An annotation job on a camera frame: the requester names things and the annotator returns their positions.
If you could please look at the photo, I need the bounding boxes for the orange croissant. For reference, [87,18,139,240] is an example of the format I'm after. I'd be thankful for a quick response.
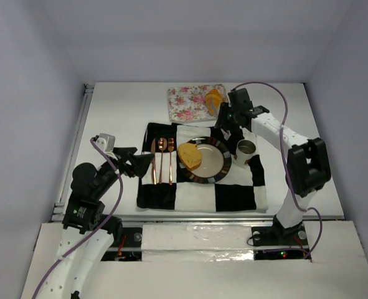
[204,88,223,116]

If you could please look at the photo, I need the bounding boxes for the bread slice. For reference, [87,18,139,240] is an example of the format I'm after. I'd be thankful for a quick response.
[177,143,202,171]

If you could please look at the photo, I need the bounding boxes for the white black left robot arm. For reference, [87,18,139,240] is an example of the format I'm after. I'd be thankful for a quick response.
[32,139,154,298]

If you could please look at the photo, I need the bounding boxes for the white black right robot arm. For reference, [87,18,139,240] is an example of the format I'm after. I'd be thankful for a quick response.
[211,88,331,250]

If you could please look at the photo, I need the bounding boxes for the copper table knife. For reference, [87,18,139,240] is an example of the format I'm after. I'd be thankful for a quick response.
[151,139,157,185]

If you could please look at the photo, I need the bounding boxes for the copper spoon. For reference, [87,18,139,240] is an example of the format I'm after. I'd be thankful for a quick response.
[158,137,167,184]

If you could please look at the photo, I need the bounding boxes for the steel cup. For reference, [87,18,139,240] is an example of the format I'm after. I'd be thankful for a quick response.
[235,140,257,165]

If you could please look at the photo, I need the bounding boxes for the copper fork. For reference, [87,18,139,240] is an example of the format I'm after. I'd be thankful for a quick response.
[167,138,174,186]

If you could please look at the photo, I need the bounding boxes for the dark rimmed ceramic plate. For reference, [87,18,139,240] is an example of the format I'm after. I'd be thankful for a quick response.
[177,136,232,184]

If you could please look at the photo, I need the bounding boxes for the floral rectangular tray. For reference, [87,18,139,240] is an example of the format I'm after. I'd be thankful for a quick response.
[167,83,228,123]

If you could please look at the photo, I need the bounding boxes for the black white checkered cloth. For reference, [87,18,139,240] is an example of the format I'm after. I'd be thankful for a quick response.
[136,123,268,213]

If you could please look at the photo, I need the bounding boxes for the white foam front panel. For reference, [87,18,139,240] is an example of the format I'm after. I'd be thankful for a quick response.
[141,224,254,262]

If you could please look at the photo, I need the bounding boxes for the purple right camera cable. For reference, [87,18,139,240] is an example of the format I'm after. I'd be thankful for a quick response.
[233,82,323,259]

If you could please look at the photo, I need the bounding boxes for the purple camera cable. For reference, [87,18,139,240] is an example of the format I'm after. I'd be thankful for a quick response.
[233,82,323,259]
[31,136,125,298]

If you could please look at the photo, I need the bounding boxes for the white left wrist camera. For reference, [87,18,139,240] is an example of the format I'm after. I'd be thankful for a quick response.
[92,133,115,157]

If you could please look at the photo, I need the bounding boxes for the aluminium frame rail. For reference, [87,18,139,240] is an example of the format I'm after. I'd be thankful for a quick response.
[49,83,95,222]

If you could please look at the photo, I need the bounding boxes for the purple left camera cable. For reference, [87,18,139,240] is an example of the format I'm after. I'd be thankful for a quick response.
[31,136,125,298]

